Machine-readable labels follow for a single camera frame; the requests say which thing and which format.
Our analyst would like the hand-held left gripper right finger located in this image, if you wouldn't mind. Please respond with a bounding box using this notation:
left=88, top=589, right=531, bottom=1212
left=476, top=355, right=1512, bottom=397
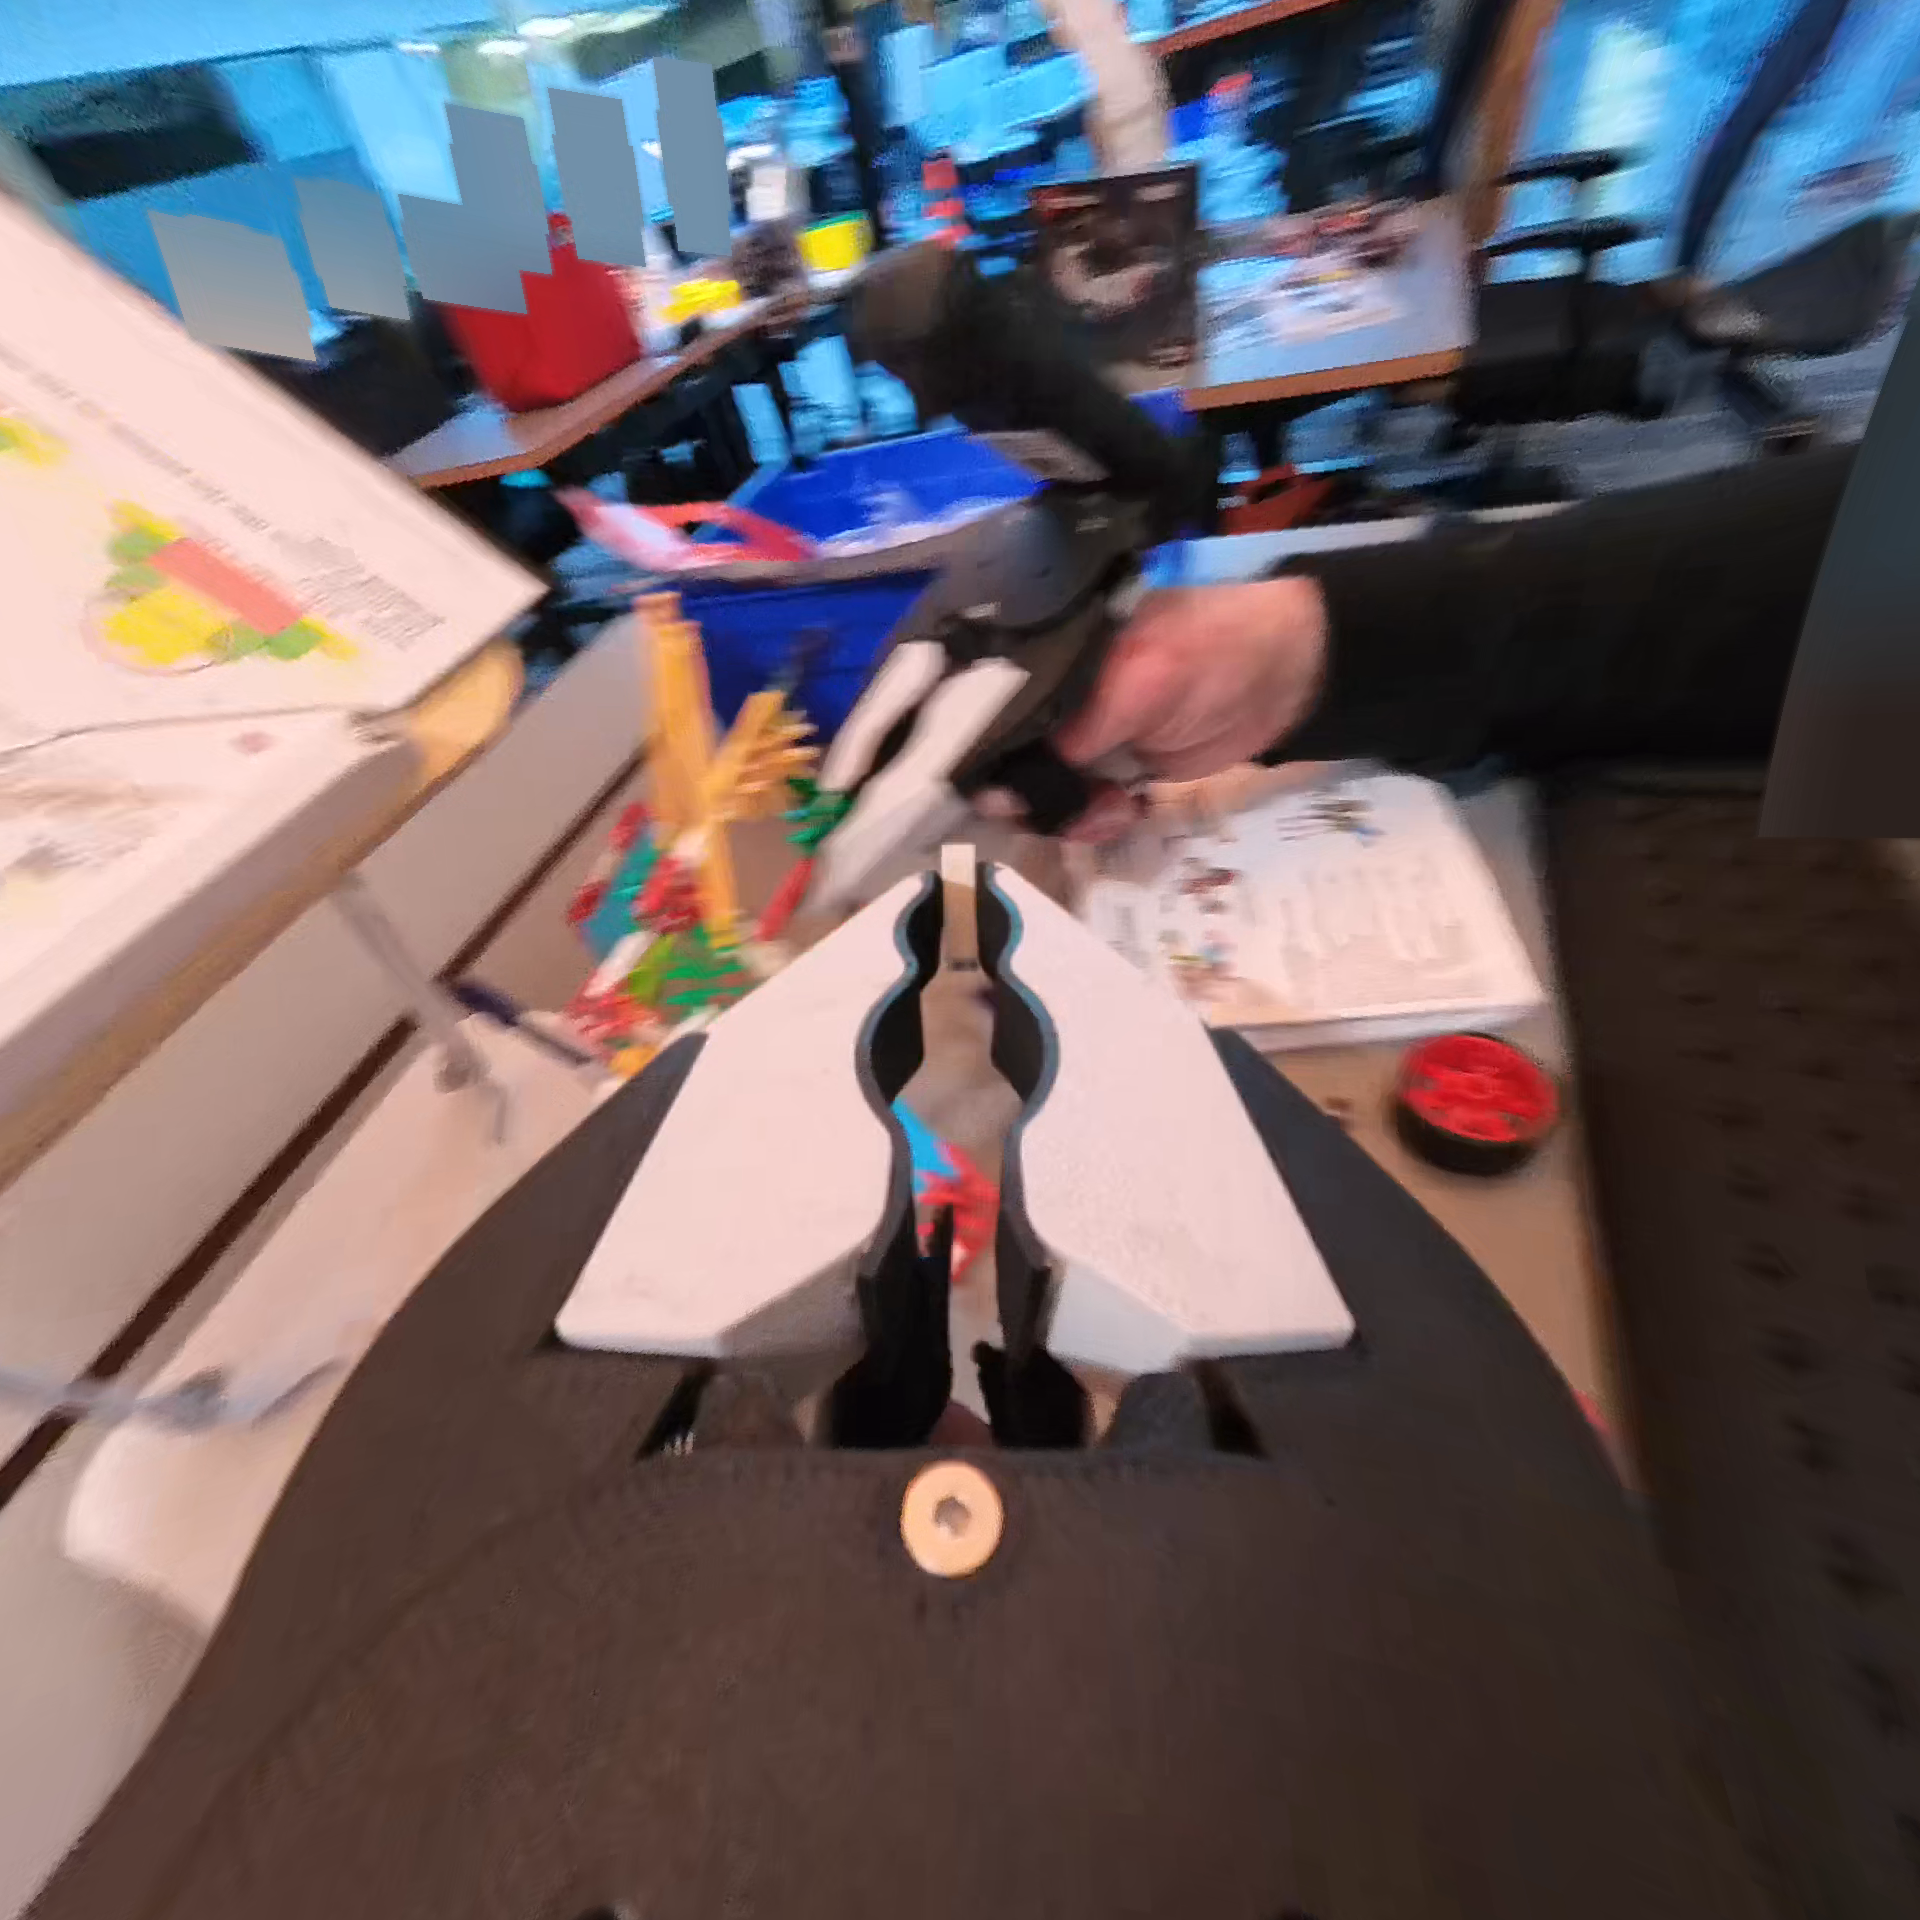
left=972, top=865, right=1358, bottom=1450

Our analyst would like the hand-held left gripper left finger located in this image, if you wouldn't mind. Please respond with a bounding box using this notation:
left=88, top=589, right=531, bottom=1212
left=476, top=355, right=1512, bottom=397
left=555, top=874, right=953, bottom=1450

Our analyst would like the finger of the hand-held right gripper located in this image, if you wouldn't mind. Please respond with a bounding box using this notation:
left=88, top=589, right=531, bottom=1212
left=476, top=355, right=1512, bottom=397
left=816, top=643, right=947, bottom=799
left=815, top=663, right=1034, bottom=912

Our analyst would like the colourful construction toy model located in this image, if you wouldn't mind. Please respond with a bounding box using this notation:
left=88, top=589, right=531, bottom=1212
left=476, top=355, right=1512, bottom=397
left=563, top=593, right=999, bottom=1277

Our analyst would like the person's right forearm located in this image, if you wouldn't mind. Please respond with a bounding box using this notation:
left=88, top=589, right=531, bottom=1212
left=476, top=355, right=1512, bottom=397
left=1275, top=442, right=1863, bottom=783

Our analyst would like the person's right hand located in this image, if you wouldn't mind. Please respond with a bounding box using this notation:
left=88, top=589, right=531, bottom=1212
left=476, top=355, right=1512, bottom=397
left=1049, top=573, right=1334, bottom=852

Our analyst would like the blue plastic bin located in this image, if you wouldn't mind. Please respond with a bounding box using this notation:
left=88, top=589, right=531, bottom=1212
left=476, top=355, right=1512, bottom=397
left=674, top=434, right=1052, bottom=746

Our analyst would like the white instruction booklet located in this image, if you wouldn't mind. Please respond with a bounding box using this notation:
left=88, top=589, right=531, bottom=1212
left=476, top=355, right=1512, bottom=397
left=1080, top=773, right=1548, bottom=1052

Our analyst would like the red container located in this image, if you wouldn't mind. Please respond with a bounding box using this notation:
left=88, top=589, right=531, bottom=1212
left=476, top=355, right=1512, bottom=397
left=442, top=218, right=647, bottom=413

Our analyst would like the white document stand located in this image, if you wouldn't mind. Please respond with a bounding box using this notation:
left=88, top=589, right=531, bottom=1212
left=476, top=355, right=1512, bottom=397
left=0, top=639, right=633, bottom=1623

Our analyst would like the black office chair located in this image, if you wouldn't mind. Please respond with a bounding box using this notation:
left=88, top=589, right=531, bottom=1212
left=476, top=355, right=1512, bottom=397
left=1440, top=152, right=1652, bottom=466

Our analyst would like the black perforated chair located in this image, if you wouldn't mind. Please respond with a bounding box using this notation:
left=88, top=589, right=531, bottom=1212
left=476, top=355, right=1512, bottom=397
left=1546, top=780, right=1920, bottom=1920

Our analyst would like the printed instruction sheet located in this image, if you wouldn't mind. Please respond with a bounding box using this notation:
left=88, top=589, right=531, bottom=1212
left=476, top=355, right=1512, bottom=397
left=0, top=195, right=548, bottom=888

